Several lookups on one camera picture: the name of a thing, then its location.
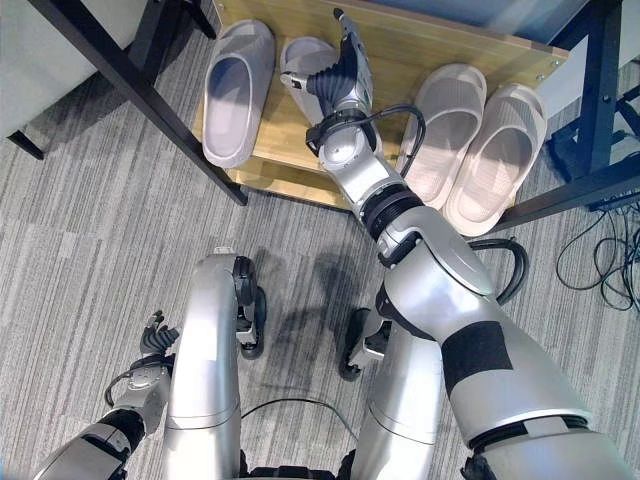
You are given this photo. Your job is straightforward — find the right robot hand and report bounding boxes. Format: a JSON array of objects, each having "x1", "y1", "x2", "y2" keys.
[{"x1": 279, "y1": 8, "x2": 375, "y2": 115}]

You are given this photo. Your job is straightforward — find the black elbow cable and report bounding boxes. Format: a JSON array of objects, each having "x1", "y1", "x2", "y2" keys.
[{"x1": 467, "y1": 239, "x2": 530, "y2": 305}]

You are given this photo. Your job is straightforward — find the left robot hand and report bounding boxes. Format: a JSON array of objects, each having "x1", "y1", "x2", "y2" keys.
[{"x1": 138, "y1": 310, "x2": 180, "y2": 358}]

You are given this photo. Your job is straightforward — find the white cabinet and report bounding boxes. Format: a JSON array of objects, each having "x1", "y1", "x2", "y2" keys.
[{"x1": 0, "y1": 0, "x2": 151, "y2": 162}]

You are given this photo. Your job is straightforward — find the tangled black floor cables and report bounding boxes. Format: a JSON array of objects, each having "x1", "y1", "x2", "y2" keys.
[{"x1": 556, "y1": 199, "x2": 640, "y2": 312}]

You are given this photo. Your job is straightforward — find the black power strip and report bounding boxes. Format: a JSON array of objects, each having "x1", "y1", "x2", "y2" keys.
[{"x1": 587, "y1": 191, "x2": 640, "y2": 212}]

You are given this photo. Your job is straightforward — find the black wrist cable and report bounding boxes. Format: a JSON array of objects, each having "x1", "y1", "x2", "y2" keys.
[{"x1": 360, "y1": 103, "x2": 427, "y2": 151}]

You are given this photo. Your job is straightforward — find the black metal desk frame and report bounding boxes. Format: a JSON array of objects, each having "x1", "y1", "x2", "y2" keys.
[{"x1": 493, "y1": 0, "x2": 640, "y2": 232}]

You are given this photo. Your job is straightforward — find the silver robot leg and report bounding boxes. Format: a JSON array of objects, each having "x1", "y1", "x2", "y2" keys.
[
  {"x1": 338, "y1": 279, "x2": 447, "y2": 480},
  {"x1": 163, "y1": 246, "x2": 268, "y2": 480}
]

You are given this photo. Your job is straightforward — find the grey slide slipper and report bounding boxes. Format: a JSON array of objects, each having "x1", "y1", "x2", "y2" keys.
[
  {"x1": 201, "y1": 19, "x2": 278, "y2": 169},
  {"x1": 278, "y1": 37, "x2": 347, "y2": 127}
]

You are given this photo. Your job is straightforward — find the left silver robot leg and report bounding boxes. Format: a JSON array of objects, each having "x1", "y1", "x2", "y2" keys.
[{"x1": 163, "y1": 246, "x2": 268, "y2": 480}]

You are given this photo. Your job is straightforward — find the thin black floor cable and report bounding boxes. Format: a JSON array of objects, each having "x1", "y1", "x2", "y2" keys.
[{"x1": 238, "y1": 397, "x2": 357, "y2": 442}]

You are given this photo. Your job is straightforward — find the right silver robot leg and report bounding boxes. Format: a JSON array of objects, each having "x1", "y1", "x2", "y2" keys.
[{"x1": 338, "y1": 279, "x2": 447, "y2": 480}]

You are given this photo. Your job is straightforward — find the black metal table frame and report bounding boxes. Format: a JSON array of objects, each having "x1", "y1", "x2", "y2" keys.
[{"x1": 28, "y1": 0, "x2": 250, "y2": 208}]

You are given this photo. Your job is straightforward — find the wooden shoe rack board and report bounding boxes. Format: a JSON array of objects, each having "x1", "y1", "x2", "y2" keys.
[{"x1": 198, "y1": 0, "x2": 572, "y2": 213}]

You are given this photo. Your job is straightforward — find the beige slide slipper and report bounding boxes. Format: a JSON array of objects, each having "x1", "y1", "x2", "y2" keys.
[
  {"x1": 443, "y1": 83, "x2": 549, "y2": 237},
  {"x1": 398, "y1": 62, "x2": 489, "y2": 211}
]

